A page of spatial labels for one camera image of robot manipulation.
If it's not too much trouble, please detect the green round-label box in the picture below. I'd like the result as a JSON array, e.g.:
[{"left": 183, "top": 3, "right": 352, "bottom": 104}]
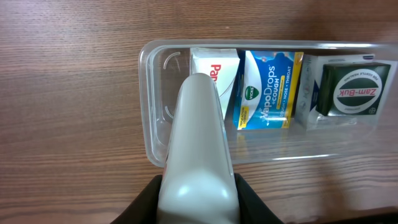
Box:
[{"left": 316, "top": 62, "right": 391, "bottom": 116}]

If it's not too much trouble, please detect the blue VapoDrops box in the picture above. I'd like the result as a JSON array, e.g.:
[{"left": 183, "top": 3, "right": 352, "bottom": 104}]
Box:
[{"left": 233, "top": 50, "right": 304, "bottom": 130}]

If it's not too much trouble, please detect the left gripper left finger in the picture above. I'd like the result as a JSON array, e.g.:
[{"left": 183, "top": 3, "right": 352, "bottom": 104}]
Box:
[{"left": 111, "top": 175, "right": 162, "bottom": 224}]

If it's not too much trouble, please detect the white Panadol box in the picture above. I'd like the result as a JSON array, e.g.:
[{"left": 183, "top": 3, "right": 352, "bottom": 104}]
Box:
[{"left": 190, "top": 47, "right": 240, "bottom": 118}]

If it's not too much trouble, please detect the white spray bottle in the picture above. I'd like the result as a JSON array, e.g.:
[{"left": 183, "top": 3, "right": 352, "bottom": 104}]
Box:
[{"left": 157, "top": 73, "right": 240, "bottom": 223}]

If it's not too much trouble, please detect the clear plastic container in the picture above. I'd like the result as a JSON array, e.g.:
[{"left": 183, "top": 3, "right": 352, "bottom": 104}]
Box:
[{"left": 139, "top": 39, "right": 397, "bottom": 167}]

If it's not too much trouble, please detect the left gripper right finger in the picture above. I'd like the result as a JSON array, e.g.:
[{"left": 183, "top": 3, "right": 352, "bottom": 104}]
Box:
[{"left": 234, "top": 173, "right": 283, "bottom": 224}]

